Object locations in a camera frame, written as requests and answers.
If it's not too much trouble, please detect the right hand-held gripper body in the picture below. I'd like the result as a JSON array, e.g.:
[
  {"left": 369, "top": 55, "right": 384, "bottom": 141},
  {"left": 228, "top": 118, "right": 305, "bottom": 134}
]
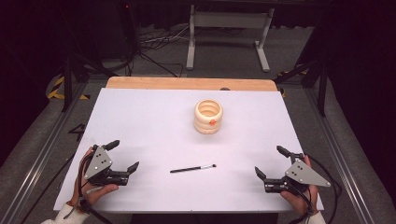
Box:
[{"left": 263, "top": 151, "right": 332, "bottom": 196}]

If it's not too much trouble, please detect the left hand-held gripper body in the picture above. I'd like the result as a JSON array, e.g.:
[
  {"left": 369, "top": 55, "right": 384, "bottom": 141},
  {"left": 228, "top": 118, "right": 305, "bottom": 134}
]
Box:
[{"left": 83, "top": 144, "right": 130, "bottom": 187}]

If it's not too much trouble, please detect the black pen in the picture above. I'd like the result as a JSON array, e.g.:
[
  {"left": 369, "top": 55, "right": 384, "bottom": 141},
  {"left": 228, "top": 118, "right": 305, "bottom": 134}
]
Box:
[{"left": 169, "top": 163, "right": 217, "bottom": 174}]

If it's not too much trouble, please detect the cream ribbed pen holder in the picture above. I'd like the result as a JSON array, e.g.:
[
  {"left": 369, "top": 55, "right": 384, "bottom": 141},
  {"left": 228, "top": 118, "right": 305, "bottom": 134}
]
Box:
[{"left": 193, "top": 98, "right": 224, "bottom": 135}]

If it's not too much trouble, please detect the person's right hand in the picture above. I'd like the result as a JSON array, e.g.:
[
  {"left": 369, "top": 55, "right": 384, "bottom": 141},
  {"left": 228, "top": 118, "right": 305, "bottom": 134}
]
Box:
[{"left": 279, "top": 155, "right": 320, "bottom": 217}]

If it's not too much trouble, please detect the person's left hand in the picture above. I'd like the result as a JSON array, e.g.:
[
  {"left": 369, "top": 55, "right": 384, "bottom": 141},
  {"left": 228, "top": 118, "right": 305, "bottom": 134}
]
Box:
[{"left": 69, "top": 147, "right": 120, "bottom": 208}]

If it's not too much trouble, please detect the white table board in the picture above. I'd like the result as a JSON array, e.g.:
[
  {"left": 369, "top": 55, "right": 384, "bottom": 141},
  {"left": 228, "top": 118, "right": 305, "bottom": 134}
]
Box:
[{"left": 53, "top": 88, "right": 325, "bottom": 214}]

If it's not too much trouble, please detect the yellow black floor tape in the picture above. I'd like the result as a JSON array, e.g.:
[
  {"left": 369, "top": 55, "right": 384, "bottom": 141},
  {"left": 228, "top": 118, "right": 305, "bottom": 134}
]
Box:
[{"left": 46, "top": 76, "right": 92, "bottom": 101}]

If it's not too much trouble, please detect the wooden table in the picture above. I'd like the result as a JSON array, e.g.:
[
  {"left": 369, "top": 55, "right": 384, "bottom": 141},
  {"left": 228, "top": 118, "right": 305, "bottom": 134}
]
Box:
[{"left": 106, "top": 76, "right": 278, "bottom": 92}]

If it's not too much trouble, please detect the black power strip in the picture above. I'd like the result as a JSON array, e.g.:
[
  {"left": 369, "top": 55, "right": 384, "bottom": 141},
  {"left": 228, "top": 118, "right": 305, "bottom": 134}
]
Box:
[{"left": 120, "top": 2, "right": 135, "bottom": 43}]

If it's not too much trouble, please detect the grey metal stand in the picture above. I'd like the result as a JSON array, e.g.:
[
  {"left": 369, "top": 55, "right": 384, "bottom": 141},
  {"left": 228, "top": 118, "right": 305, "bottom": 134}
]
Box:
[{"left": 185, "top": 4, "right": 276, "bottom": 73}]

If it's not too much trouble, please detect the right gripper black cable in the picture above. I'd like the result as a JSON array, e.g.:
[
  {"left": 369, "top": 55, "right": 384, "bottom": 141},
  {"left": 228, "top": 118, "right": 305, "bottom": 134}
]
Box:
[{"left": 288, "top": 155, "right": 343, "bottom": 224}]

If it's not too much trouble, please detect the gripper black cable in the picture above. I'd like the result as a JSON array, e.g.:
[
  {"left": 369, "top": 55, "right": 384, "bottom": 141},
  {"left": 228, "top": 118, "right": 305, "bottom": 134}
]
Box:
[
  {"left": 288, "top": 155, "right": 343, "bottom": 224},
  {"left": 78, "top": 153, "right": 115, "bottom": 224}
]

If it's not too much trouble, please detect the aluminium floor rail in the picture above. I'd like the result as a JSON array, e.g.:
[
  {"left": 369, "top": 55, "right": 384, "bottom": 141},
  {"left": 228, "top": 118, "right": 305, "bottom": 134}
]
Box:
[
  {"left": 303, "top": 88, "right": 376, "bottom": 224},
  {"left": 0, "top": 81, "right": 90, "bottom": 224}
]

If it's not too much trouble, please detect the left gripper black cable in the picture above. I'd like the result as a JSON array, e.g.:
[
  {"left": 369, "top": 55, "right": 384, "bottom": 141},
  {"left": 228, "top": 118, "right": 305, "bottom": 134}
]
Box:
[{"left": 78, "top": 153, "right": 115, "bottom": 224}]

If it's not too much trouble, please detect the bundle of floor cables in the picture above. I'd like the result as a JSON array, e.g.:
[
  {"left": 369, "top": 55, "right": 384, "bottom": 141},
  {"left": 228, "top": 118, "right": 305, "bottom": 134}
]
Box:
[{"left": 102, "top": 22, "right": 244, "bottom": 78}]

